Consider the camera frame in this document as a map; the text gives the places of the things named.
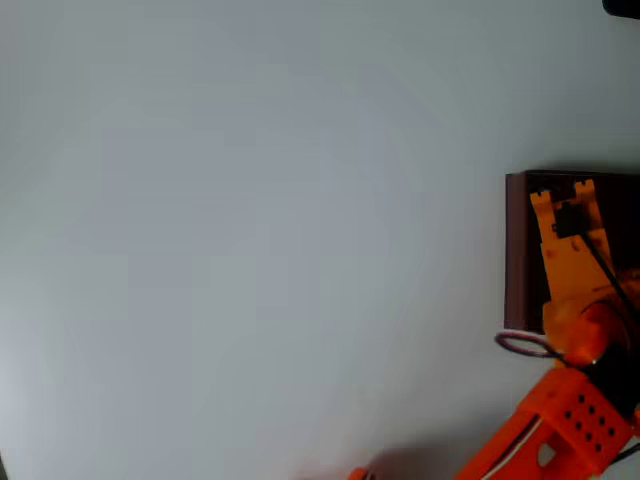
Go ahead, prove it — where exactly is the dark red box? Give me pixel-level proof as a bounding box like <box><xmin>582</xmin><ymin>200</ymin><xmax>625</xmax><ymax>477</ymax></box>
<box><xmin>503</xmin><ymin>169</ymin><xmax>640</xmax><ymax>336</ymax></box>

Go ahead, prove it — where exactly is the black object at picture corner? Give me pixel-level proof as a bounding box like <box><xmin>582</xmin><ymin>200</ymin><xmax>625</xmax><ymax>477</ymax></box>
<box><xmin>602</xmin><ymin>0</ymin><xmax>640</xmax><ymax>20</ymax></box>

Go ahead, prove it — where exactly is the light orange camera mount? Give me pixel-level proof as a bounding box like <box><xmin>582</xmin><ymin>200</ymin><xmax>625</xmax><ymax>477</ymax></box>
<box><xmin>528</xmin><ymin>179</ymin><xmax>618</xmax><ymax>307</ymax></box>

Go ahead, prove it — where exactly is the black camera cable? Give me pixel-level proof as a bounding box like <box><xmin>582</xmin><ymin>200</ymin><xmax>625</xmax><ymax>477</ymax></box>
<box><xmin>581</xmin><ymin>236</ymin><xmax>640</xmax><ymax>322</ymax></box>

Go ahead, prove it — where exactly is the purple wire loop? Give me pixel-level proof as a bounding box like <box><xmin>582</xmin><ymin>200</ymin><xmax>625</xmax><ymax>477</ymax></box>
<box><xmin>494</xmin><ymin>330</ymin><xmax>569</xmax><ymax>361</ymax></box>

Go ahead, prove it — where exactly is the small black camera module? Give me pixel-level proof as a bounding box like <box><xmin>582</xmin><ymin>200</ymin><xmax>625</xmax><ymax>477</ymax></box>
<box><xmin>551</xmin><ymin>198</ymin><xmax>590</xmax><ymax>240</ymax></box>

